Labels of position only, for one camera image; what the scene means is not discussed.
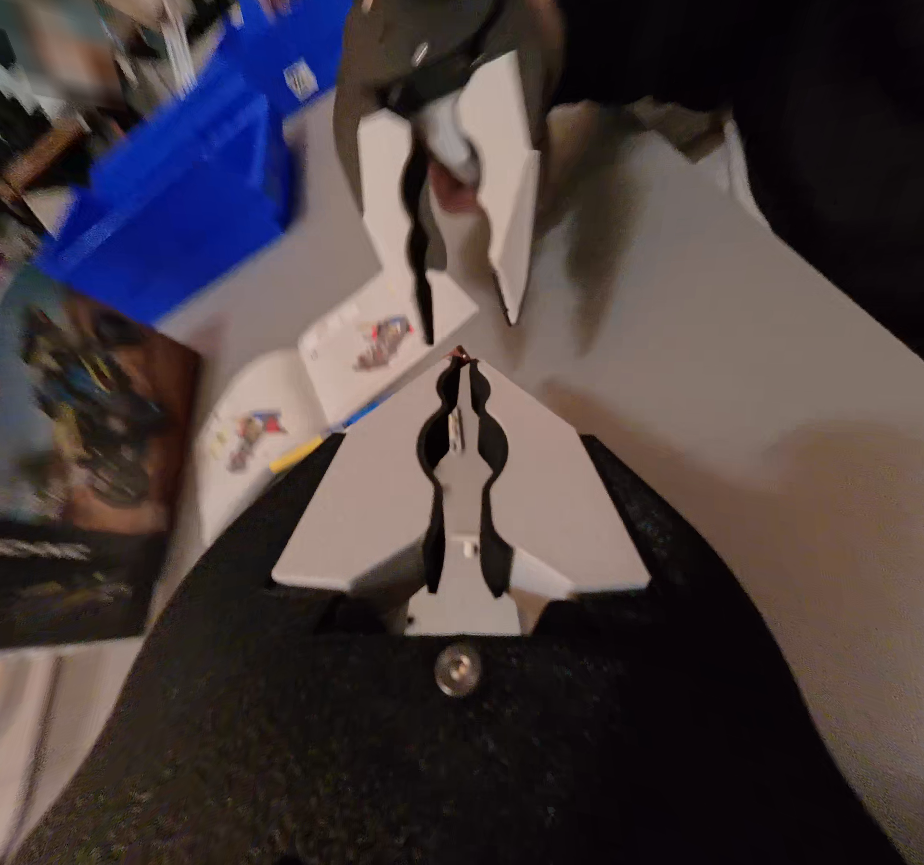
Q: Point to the blue plastic bin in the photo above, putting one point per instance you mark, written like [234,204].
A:
[180,186]

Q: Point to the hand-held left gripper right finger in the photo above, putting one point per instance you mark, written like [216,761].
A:
[570,518]

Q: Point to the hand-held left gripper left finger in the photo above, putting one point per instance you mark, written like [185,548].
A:
[354,518]

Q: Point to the person's right hand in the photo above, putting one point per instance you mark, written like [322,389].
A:
[456,194]

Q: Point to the person's right forearm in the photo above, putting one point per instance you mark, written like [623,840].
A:
[758,49]

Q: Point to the lego chassis assembly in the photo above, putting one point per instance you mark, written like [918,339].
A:
[294,456]

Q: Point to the dark toy set box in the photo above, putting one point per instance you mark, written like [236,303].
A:
[94,410]

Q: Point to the open instruction booklet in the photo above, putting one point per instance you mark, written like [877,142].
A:
[325,367]

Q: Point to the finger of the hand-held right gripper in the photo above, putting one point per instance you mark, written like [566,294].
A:
[512,179]
[386,186]

